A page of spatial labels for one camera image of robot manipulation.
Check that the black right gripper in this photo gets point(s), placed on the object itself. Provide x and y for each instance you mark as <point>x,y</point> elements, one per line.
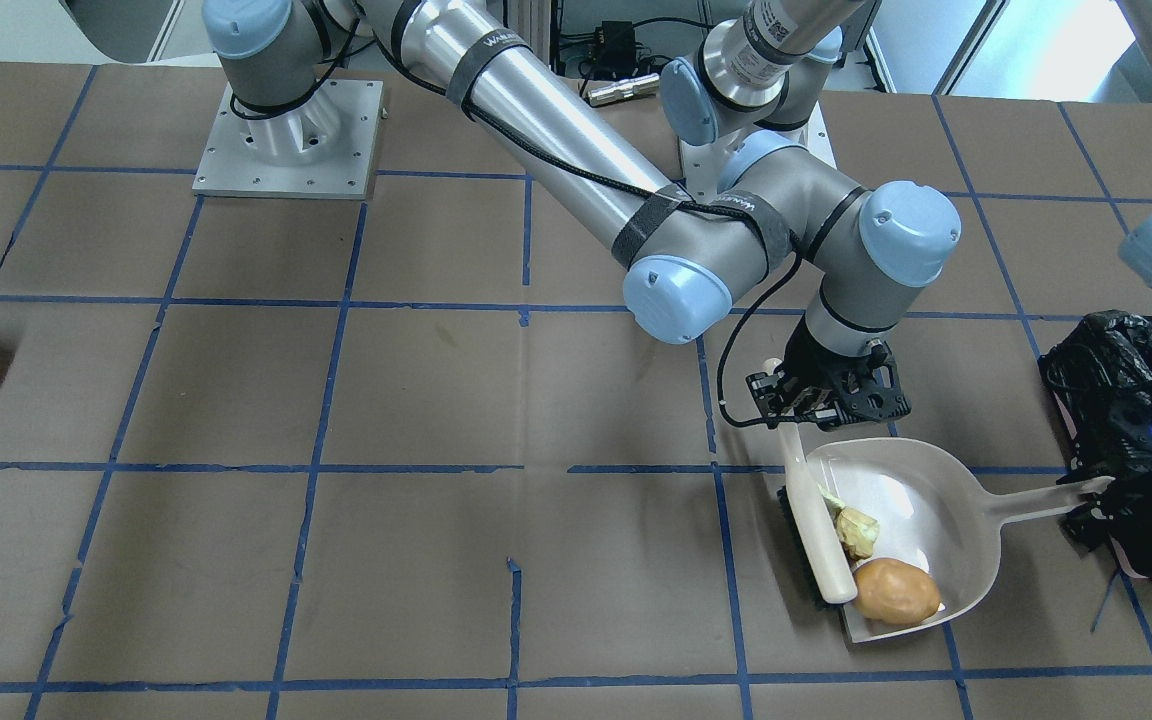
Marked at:
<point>808,366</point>

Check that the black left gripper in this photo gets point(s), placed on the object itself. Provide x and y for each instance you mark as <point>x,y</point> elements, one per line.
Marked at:
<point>1119,508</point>

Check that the torn bread piece crusty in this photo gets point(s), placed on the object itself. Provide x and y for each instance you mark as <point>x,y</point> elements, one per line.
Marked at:
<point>857,533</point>

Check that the beige plastic dustpan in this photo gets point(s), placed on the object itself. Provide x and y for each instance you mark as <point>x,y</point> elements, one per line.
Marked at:
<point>933,514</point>

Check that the white brush black bristles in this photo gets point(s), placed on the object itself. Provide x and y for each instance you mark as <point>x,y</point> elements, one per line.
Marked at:
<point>824,555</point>

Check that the brown bread roll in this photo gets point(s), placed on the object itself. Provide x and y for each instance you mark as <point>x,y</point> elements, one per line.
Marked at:
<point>895,592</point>

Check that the torn bread piece pale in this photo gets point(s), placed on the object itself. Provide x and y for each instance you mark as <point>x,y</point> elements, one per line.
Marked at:
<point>834,504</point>

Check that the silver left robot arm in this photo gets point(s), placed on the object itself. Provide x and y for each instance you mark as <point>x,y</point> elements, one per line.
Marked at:
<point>691,254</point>

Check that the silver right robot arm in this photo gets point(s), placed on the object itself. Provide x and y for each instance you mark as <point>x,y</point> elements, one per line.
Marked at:
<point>456,49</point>

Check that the silver metal cylinder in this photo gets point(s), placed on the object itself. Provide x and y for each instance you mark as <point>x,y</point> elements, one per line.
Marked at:
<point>624,90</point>

